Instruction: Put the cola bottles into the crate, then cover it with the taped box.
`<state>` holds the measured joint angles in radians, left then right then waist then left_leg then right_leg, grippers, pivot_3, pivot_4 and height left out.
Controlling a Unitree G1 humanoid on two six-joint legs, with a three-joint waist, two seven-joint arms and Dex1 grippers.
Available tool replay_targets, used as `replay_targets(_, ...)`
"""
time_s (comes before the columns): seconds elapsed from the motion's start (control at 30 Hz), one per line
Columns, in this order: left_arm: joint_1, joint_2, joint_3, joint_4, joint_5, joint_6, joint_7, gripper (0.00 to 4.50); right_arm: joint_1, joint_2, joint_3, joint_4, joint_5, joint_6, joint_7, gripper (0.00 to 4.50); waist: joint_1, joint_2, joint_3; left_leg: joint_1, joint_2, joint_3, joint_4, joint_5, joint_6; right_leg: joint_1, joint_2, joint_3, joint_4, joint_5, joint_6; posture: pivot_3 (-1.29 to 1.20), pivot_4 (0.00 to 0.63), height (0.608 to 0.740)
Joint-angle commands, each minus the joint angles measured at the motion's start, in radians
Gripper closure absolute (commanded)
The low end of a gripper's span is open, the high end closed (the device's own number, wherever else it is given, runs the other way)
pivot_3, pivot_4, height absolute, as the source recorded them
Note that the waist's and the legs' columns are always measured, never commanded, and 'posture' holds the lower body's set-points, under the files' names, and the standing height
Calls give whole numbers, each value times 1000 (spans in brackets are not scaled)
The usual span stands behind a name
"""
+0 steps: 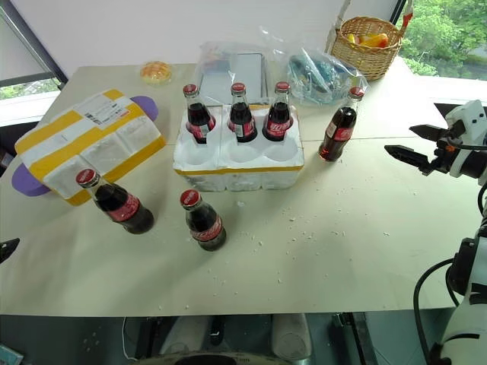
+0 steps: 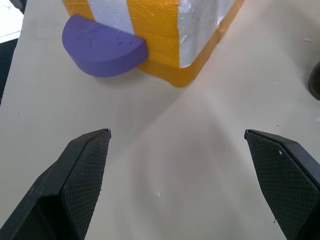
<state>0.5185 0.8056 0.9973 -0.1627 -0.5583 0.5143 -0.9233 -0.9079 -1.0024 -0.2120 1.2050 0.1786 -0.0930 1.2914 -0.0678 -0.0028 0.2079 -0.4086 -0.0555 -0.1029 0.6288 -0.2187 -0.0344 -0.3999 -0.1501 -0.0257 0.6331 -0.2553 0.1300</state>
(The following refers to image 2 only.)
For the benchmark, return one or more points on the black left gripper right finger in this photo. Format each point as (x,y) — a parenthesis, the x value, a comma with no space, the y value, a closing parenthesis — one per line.
(285,180)

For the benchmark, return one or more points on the yellow-taped white styrofoam box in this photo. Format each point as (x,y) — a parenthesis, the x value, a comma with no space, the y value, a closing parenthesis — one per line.
(160,37)

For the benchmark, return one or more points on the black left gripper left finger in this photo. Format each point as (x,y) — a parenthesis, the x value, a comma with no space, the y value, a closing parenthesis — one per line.
(77,185)

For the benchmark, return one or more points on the dark object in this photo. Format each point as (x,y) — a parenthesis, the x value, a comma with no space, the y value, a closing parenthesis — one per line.
(315,81)

